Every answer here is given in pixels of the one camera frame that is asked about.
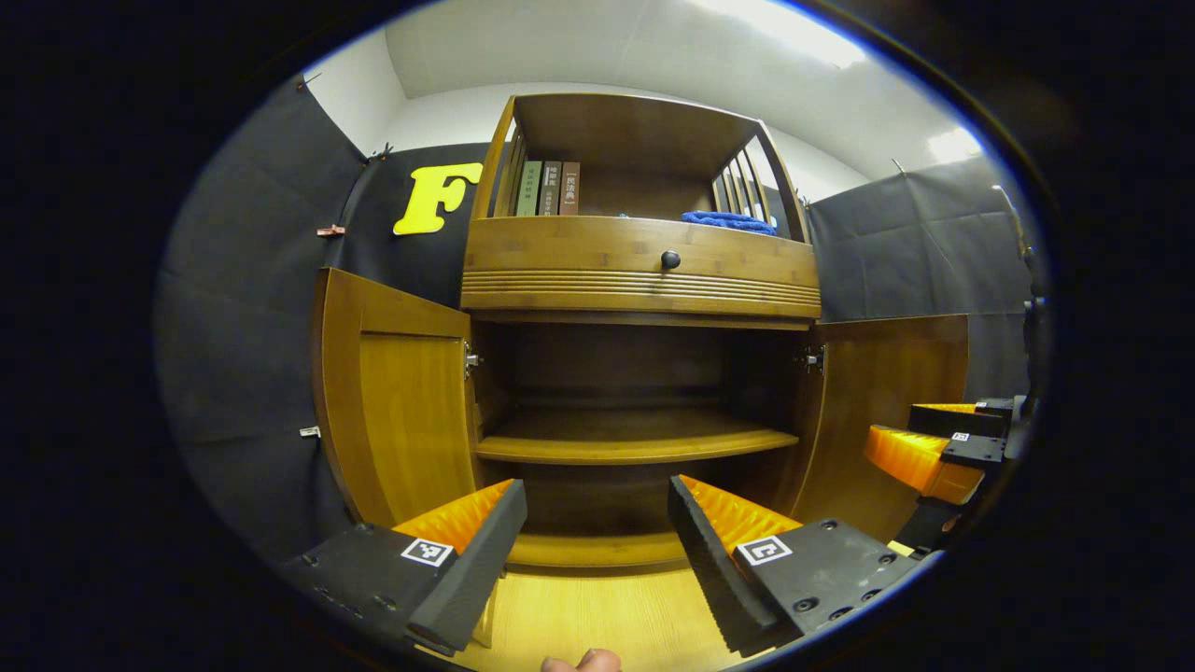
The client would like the small ceiling light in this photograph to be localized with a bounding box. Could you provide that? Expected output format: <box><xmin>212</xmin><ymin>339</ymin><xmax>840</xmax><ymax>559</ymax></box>
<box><xmin>927</xmin><ymin>126</ymin><xmax>983</xmax><ymax>167</ymax></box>

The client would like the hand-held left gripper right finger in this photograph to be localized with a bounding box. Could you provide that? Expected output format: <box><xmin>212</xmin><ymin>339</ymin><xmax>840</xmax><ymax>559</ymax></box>
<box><xmin>668</xmin><ymin>474</ymin><xmax>921</xmax><ymax>654</ymax></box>

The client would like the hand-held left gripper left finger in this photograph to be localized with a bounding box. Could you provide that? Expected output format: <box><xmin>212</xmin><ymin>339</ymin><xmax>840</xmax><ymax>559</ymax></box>
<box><xmin>280</xmin><ymin>479</ymin><xmax>528</xmax><ymax>654</ymax></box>

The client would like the wooden double-door shoe cabinet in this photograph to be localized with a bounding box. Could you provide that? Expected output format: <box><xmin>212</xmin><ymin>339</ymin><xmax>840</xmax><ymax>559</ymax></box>
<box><xmin>311</xmin><ymin>91</ymin><xmax>972</xmax><ymax>570</ymax></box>

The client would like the wooden cabinet drawer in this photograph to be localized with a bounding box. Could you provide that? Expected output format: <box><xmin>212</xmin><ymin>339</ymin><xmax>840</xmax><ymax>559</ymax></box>
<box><xmin>460</xmin><ymin>216</ymin><xmax>822</xmax><ymax>320</ymax></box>

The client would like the blue towel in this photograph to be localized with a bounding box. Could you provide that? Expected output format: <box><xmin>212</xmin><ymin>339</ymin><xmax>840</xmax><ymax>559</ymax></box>
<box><xmin>681</xmin><ymin>210</ymin><xmax>778</xmax><ymax>236</ymax></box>

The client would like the wooden cabinet shelf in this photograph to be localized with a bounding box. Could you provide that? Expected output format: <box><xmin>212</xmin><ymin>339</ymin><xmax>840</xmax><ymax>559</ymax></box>
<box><xmin>474</xmin><ymin>408</ymin><xmax>800</xmax><ymax>466</ymax></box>

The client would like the black backdrop cloth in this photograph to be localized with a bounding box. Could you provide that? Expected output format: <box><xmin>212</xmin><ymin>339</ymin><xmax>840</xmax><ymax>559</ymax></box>
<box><xmin>154</xmin><ymin>75</ymin><xmax>1047</xmax><ymax>561</ymax></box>

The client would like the wooden cabinet door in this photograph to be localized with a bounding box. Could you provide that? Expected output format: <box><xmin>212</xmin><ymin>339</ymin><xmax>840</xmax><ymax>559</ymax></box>
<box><xmin>789</xmin><ymin>315</ymin><xmax>970</xmax><ymax>544</ymax></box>
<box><xmin>311</xmin><ymin>268</ymin><xmax>486</xmax><ymax>528</ymax></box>

